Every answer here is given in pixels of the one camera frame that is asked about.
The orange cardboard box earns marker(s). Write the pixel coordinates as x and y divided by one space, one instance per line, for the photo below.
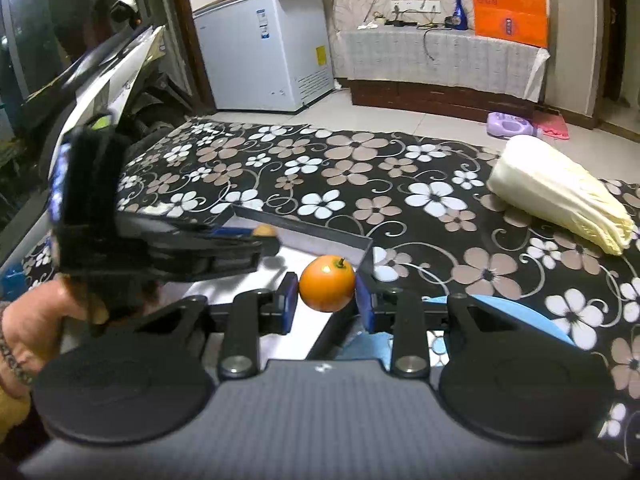
510 10

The purple plastic item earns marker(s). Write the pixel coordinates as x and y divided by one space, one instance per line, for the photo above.
510 125

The black floral tablecloth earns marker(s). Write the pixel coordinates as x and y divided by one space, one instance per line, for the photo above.
350 175

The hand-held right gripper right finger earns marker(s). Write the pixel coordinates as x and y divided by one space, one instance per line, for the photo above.
363 307

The white motor scooter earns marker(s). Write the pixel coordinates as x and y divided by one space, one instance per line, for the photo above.
115 75

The blue cartoon plate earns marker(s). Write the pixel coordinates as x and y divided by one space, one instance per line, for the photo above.
515 317

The white chest freezer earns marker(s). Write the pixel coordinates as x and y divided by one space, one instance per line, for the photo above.
250 50

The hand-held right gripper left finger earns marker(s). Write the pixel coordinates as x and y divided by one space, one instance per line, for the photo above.
289 305

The person's left hand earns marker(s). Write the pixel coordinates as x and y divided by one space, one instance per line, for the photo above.
45 320

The small orange with stem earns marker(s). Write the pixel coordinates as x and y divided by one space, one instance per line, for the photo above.
327 285

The white lace cloth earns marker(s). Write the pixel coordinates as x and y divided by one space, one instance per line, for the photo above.
440 60

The black box with white inside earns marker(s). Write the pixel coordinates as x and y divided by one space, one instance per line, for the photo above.
320 245

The person's left forearm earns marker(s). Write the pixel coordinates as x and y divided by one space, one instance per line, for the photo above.
12 412

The napa cabbage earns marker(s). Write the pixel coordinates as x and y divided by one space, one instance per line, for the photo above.
550 185

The dark wooden cabinet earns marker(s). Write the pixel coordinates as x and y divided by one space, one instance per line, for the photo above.
435 97

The pink cloth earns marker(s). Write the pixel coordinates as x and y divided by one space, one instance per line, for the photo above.
552 127

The small brown fruit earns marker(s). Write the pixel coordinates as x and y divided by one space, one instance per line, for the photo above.
265 230

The blue glass bottle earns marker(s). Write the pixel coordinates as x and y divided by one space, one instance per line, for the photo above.
457 10

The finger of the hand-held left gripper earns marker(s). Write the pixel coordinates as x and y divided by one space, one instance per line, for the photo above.
225 255
230 232

